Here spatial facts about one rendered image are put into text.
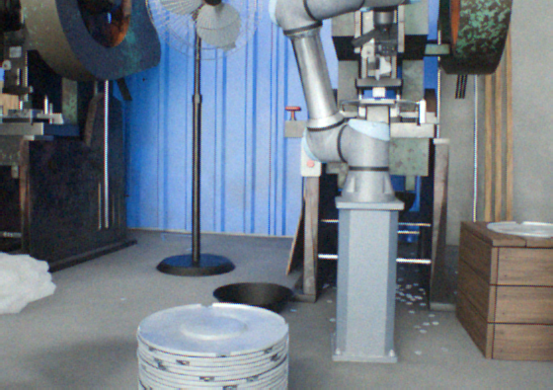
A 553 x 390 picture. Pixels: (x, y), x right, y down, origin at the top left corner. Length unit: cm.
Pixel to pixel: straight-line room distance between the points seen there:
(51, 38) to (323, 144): 141
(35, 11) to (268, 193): 186
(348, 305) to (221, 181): 219
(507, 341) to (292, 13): 110
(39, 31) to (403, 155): 163
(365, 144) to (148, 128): 250
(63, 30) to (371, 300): 170
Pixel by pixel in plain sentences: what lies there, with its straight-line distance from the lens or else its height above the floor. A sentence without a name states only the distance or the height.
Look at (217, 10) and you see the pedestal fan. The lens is 261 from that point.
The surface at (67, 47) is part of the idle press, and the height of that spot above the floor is 103.
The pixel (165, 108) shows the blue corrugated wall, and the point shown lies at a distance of 374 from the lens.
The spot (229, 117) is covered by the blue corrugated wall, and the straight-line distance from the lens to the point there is 359.
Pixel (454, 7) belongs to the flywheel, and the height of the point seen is 128.
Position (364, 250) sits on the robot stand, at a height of 32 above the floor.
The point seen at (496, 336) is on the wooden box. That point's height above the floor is 7.
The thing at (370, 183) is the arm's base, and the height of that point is 50.
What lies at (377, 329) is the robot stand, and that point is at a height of 9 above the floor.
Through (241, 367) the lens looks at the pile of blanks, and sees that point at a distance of 95.
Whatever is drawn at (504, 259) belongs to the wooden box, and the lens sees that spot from 161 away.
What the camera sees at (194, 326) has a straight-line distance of 106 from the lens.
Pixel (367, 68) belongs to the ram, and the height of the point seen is 93.
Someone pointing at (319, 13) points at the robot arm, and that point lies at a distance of 145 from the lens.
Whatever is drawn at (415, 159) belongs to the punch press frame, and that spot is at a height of 56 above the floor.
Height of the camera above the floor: 59
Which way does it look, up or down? 3 degrees down
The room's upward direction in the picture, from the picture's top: 1 degrees clockwise
